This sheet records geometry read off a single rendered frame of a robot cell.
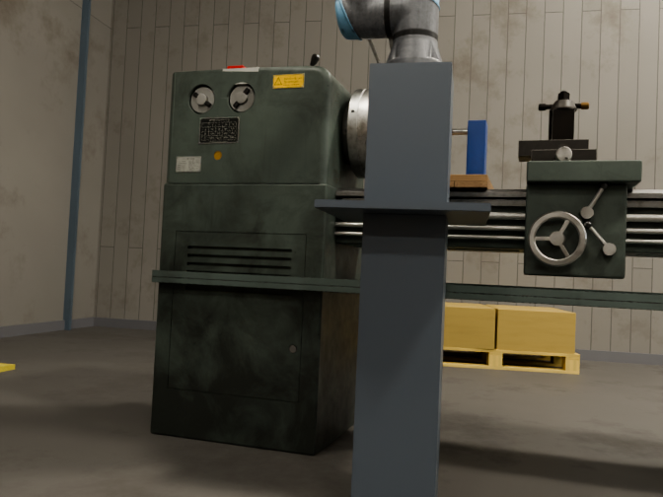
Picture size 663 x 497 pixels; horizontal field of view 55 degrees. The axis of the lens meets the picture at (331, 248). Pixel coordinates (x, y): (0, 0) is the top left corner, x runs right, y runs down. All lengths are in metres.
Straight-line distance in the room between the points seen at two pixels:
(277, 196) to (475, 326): 2.46
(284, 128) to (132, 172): 4.02
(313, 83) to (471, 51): 3.50
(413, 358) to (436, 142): 0.52
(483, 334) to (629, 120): 2.15
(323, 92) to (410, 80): 0.57
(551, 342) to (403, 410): 2.91
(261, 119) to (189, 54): 3.94
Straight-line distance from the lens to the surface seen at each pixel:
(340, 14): 1.76
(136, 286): 5.97
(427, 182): 1.56
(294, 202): 2.09
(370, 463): 1.62
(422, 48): 1.68
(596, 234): 1.92
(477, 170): 2.19
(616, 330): 5.36
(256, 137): 2.18
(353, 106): 2.20
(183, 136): 2.31
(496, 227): 2.04
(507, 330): 4.36
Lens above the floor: 0.58
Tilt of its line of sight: 2 degrees up
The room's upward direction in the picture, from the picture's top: 3 degrees clockwise
